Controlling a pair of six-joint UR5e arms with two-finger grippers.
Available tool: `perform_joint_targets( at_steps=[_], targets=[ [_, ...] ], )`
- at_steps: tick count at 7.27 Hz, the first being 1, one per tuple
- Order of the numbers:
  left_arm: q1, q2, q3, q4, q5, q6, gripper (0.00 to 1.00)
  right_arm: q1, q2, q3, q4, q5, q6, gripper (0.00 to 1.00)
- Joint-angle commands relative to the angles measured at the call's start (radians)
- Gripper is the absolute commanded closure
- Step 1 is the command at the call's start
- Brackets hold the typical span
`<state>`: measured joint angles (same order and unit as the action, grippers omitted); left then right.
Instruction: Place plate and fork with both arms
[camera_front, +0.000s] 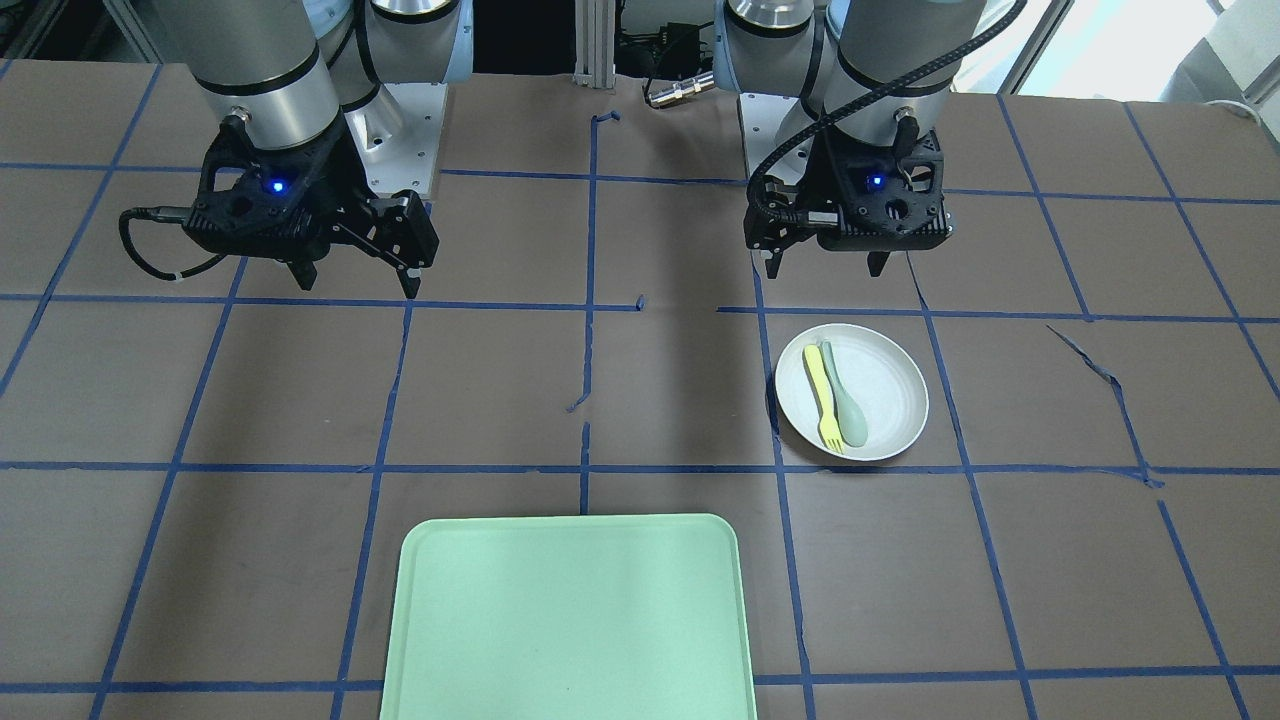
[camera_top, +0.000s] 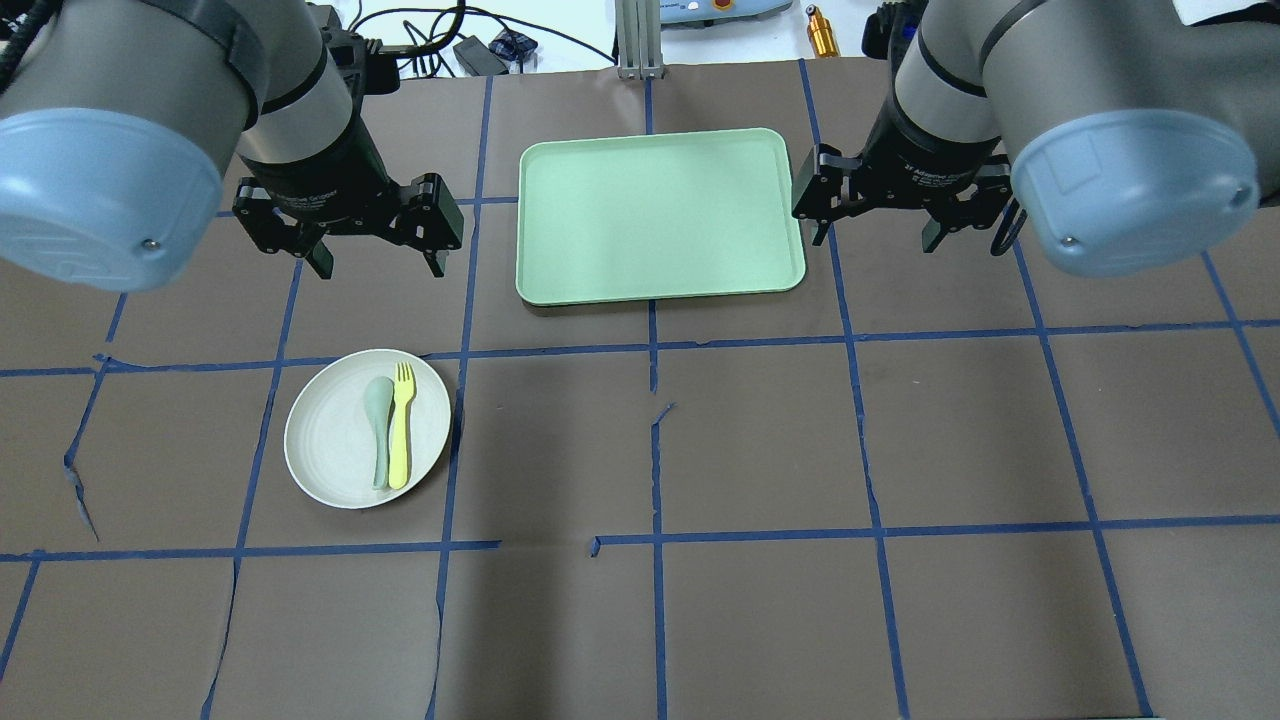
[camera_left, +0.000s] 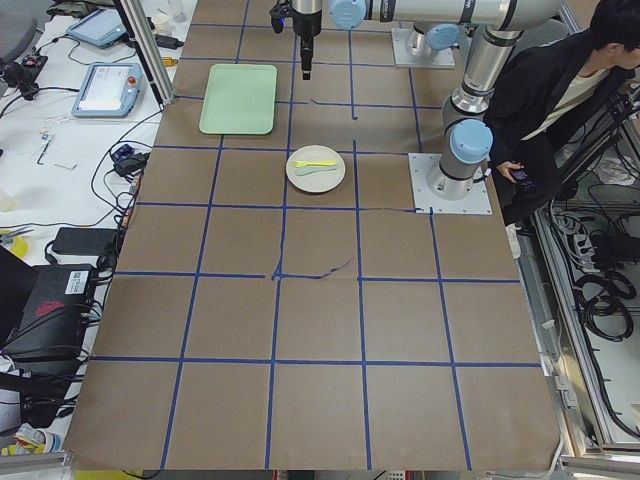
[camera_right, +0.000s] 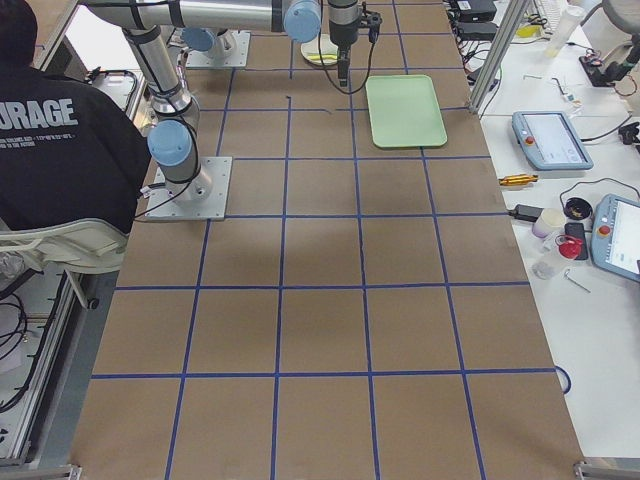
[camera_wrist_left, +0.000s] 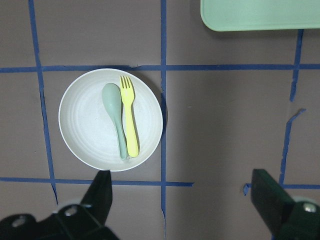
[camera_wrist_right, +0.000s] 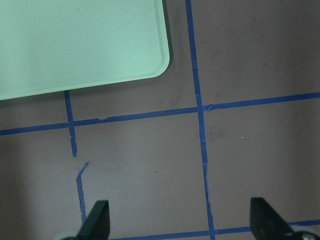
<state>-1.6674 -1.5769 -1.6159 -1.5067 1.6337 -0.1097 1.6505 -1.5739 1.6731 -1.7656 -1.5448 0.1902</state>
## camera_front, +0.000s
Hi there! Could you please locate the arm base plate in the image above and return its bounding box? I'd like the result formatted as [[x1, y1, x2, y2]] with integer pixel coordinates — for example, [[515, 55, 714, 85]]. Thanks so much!
[[739, 94, 823, 199], [344, 83, 449, 201]]

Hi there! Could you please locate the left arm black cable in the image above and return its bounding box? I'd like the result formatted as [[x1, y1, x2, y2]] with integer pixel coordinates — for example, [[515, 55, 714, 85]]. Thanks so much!
[[748, 0, 1029, 225]]

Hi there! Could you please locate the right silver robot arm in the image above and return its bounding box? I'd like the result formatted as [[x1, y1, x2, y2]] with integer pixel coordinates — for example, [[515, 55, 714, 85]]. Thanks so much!
[[119, 1, 475, 299]]

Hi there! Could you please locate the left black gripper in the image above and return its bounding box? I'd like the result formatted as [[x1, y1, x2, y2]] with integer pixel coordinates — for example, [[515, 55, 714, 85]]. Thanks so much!
[[744, 129, 954, 281]]

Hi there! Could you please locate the light green tray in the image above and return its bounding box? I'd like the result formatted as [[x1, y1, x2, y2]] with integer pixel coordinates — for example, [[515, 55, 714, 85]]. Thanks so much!
[[380, 512, 758, 719]]

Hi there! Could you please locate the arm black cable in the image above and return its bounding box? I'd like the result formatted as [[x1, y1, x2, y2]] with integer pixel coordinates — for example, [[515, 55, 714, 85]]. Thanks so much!
[[118, 206, 227, 282], [748, 0, 1029, 225]]

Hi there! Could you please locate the aluminium frame post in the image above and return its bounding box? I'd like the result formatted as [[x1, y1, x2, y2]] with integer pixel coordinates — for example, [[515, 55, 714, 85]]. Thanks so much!
[[571, 0, 620, 92]]

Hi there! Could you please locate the pale green plastic spoon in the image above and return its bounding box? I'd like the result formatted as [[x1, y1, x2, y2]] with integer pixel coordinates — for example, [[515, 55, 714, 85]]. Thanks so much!
[[819, 340, 869, 448]]

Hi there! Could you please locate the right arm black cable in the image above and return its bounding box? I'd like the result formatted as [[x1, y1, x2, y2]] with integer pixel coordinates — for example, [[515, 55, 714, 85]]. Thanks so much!
[[118, 206, 227, 282]]

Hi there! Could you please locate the white round plate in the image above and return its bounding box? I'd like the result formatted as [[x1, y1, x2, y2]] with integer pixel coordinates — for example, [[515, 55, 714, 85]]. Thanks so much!
[[773, 323, 931, 462]]

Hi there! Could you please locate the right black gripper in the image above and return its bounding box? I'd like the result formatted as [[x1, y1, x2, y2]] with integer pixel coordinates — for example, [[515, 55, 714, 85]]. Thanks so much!
[[182, 117, 439, 300]]

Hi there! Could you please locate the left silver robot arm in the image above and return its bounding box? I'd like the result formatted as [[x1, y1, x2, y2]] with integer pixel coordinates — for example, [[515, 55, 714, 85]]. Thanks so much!
[[713, 1, 1004, 278]]

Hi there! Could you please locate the yellow plastic fork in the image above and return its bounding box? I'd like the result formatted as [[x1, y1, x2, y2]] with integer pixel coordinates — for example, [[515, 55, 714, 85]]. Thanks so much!
[[803, 345, 844, 454]]

